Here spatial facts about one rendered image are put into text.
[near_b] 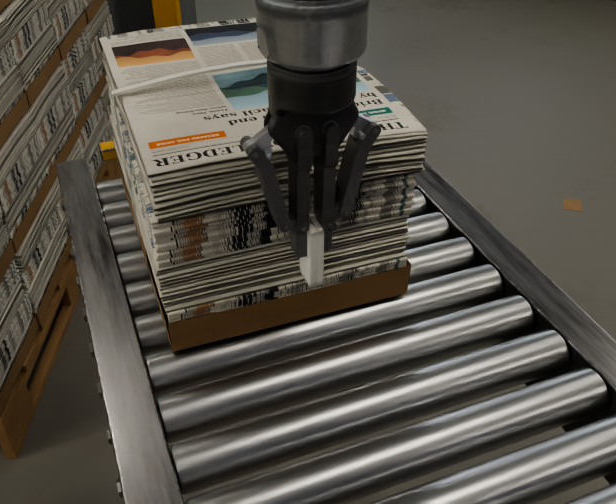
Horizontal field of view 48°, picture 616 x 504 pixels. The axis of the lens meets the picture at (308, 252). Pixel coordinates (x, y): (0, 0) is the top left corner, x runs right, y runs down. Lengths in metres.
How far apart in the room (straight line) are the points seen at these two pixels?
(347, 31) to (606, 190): 2.26
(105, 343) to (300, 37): 0.43
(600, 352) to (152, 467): 0.49
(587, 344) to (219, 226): 0.43
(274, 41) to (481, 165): 2.25
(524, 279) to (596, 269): 1.44
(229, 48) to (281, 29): 0.36
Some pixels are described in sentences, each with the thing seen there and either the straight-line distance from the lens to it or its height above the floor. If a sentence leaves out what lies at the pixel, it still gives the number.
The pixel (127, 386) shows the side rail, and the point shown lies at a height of 0.80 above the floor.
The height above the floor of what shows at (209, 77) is 1.03.
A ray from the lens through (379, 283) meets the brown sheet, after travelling 0.81.
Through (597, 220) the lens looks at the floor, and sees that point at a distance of 2.57.
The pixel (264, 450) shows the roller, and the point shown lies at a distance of 0.70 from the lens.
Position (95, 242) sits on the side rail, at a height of 0.80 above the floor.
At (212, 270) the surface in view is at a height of 0.90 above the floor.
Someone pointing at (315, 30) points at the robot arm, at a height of 1.17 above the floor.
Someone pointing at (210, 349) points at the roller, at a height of 0.80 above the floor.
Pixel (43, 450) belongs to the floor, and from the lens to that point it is 1.79.
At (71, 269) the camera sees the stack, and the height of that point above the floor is 0.11.
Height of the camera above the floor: 1.35
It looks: 37 degrees down
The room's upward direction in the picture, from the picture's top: straight up
